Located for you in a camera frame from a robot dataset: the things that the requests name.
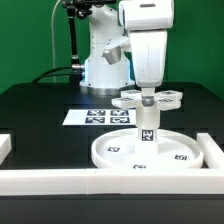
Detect white cable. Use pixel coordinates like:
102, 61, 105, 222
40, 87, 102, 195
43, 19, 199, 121
50, 0, 64, 84

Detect white U-shaped boundary frame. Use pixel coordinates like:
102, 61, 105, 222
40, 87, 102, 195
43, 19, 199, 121
0, 133, 224, 196

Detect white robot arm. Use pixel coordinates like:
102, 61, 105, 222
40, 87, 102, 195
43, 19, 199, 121
81, 0, 174, 94

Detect white marker sheet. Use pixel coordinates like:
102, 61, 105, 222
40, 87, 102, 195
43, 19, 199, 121
63, 109, 136, 126

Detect black cable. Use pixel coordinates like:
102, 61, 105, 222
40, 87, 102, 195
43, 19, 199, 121
31, 65, 83, 84

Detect white cross-shaped table base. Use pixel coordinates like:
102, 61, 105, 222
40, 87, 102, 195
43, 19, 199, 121
111, 90, 183, 111

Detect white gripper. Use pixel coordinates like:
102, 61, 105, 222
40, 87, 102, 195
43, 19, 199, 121
129, 30, 167, 107

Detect white round table top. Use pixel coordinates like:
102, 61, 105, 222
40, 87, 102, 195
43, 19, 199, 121
91, 128, 203, 170

